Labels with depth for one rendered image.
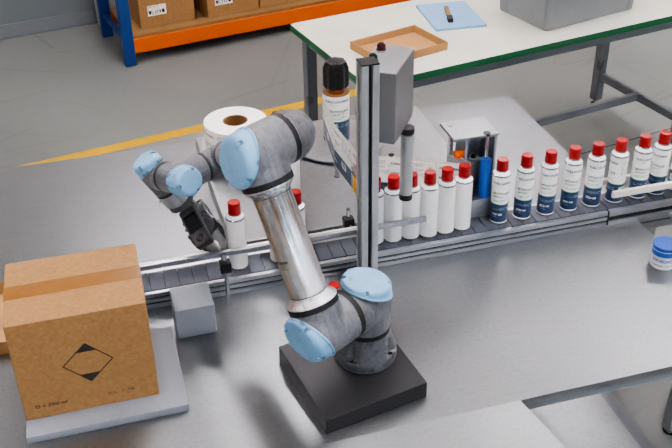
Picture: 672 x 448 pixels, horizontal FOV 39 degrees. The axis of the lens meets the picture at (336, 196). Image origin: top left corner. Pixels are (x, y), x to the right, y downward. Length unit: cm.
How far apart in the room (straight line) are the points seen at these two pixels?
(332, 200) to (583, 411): 105
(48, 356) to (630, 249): 162
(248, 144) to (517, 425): 88
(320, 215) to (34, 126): 297
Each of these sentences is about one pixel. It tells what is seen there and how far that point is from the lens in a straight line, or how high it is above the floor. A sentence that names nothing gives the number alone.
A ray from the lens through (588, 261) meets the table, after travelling 276.
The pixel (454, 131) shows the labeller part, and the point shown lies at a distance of 269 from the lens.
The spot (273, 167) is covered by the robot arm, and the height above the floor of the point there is 142.
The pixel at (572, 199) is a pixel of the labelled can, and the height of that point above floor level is 92.
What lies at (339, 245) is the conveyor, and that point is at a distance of 266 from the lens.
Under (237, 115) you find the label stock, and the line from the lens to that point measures 307.
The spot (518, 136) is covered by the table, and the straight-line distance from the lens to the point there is 337.
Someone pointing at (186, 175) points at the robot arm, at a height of 125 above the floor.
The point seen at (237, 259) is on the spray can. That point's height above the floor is 92.
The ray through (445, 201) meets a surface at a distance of 265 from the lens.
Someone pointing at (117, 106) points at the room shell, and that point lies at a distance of 561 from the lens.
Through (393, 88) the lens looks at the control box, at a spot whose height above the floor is 144.
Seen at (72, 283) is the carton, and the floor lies 112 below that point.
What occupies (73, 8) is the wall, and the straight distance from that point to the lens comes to 682.
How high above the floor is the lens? 239
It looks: 32 degrees down
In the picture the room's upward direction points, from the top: 1 degrees counter-clockwise
